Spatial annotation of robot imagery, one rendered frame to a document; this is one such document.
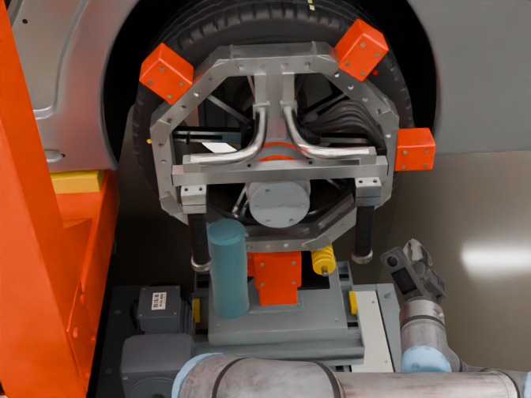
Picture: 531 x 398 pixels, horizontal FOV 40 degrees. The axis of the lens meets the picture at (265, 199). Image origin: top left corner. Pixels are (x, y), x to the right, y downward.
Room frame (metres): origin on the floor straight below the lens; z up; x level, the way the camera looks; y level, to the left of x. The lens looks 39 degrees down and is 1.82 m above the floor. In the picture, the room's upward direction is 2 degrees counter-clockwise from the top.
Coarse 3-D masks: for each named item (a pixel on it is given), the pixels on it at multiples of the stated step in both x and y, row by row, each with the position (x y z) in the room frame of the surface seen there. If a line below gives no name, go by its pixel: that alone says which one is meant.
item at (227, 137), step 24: (216, 96) 1.42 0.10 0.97; (336, 96) 1.42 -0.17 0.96; (240, 120) 1.42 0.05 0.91; (312, 120) 1.42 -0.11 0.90; (192, 144) 1.57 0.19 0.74; (240, 144) 1.42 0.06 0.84; (336, 144) 1.61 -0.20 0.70; (360, 144) 1.50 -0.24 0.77; (216, 192) 1.45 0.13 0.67; (240, 192) 1.42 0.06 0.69; (312, 192) 1.48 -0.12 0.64; (336, 192) 1.43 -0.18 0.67; (240, 216) 1.40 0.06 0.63; (312, 216) 1.40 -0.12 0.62
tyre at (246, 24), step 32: (192, 0) 1.58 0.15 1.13; (224, 0) 1.50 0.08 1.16; (256, 0) 1.46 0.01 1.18; (288, 0) 1.46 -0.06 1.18; (320, 0) 1.50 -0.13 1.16; (352, 0) 1.59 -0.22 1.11; (160, 32) 1.55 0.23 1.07; (192, 32) 1.41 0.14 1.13; (224, 32) 1.40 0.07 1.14; (256, 32) 1.40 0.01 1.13; (288, 32) 1.40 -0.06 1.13; (320, 32) 1.40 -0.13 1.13; (384, 32) 1.61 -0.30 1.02; (192, 64) 1.39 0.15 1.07; (384, 64) 1.40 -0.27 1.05; (256, 224) 1.40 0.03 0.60
